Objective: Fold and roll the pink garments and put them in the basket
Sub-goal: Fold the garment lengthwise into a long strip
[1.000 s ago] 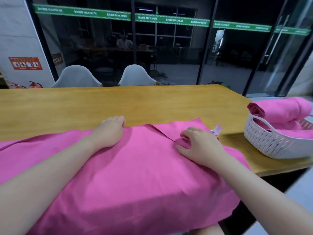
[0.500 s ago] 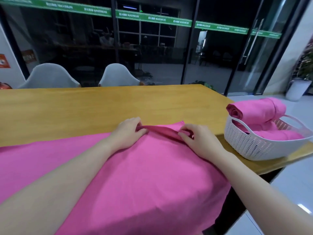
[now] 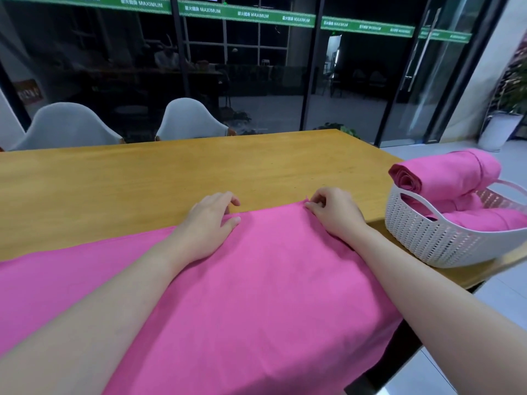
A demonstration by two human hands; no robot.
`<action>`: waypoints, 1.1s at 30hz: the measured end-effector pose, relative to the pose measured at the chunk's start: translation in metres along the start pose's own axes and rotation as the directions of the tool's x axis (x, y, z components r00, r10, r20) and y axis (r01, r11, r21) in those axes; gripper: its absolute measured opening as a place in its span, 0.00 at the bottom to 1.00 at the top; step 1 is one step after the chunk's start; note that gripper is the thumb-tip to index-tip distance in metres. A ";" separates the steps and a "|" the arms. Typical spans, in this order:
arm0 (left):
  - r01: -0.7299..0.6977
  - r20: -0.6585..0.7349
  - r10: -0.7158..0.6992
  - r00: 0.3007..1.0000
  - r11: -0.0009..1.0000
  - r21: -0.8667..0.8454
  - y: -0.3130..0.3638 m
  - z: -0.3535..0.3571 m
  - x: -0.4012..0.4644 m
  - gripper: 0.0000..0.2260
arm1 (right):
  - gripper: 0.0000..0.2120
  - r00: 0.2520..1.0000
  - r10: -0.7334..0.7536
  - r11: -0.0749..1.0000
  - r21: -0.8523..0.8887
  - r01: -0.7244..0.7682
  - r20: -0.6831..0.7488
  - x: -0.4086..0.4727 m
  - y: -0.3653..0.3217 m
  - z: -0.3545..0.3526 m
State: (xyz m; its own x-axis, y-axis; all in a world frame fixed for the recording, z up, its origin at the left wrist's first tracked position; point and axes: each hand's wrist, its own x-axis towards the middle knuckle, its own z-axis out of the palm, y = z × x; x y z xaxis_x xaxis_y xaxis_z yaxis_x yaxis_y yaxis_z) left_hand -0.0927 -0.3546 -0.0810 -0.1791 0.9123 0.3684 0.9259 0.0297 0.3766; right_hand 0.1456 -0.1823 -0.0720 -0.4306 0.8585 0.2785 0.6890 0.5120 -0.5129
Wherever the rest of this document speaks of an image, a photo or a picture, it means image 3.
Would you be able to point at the person's right hand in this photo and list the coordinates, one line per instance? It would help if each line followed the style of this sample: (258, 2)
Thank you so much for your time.
(339, 213)

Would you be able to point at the white plant pot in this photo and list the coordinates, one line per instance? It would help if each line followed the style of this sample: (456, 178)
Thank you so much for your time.
(499, 131)

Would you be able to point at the person's left forearm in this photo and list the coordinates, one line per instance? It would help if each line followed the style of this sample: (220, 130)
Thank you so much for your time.
(103, 324)

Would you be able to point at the person's left thumb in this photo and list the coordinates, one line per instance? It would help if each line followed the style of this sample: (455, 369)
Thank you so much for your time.
(232, 227)

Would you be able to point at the white shell chair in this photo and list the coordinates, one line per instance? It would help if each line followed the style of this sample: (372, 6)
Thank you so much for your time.
(66, 127)
(189, 121)

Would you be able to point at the low green leafy plant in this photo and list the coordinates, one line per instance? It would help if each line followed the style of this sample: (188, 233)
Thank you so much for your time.
(339, 129)

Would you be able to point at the person's right forearm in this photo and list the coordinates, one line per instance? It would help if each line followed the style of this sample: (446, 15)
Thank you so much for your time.
(432, 292)

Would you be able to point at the folded pink cloth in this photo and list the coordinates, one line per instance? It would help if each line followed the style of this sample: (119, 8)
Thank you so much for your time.
(490, 220)

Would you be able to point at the green glass banner strip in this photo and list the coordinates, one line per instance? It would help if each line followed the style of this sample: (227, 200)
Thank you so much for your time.
(247, 14)
(444, 35)
(127, 3)
(366, 27)

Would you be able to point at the tall green potted plant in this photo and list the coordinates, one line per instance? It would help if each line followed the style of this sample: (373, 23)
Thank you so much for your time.
(514, 86)

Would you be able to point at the person's left hand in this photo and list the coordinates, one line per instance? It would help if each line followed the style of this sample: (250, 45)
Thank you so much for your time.
(206, 226)

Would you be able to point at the small rolled pink cloth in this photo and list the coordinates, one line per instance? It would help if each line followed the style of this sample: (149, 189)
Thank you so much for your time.
(457, 203)

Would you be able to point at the person's right thumb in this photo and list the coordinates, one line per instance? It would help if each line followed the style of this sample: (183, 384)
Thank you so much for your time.
(315, 210)

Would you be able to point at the white perforated plastic basket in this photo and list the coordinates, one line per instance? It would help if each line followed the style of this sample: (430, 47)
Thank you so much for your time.
(432, 242)

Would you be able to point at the large rolled pink cloth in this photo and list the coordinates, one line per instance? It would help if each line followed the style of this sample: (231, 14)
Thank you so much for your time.
(448, 172)

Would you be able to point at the red sign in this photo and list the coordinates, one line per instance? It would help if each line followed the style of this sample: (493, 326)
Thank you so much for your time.
(29, 92)

